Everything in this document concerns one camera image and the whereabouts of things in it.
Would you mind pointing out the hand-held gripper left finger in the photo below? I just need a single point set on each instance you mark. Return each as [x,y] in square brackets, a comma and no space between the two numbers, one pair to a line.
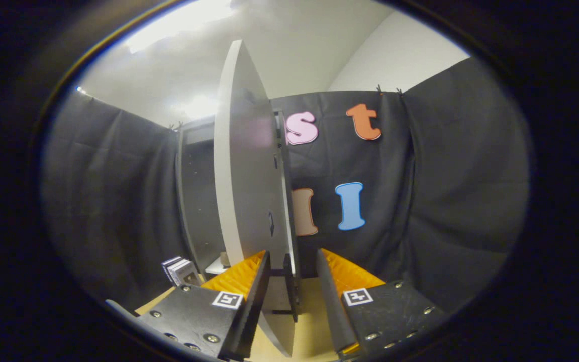
[254,301]

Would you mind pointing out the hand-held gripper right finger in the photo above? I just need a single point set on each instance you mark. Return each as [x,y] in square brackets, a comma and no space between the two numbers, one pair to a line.
[329,306]

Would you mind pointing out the grey shoe cabinet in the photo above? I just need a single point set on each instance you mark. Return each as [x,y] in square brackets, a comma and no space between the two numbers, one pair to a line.
[201,201]

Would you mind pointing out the white shoe cabinet door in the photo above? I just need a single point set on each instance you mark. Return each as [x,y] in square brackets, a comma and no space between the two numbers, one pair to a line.
[249,176]

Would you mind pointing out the upright dark-edged book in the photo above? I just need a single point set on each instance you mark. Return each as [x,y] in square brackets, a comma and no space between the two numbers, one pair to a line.
[168,264]

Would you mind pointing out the black backdrop cloth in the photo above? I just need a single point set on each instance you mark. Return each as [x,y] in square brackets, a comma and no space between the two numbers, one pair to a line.
[460,191]

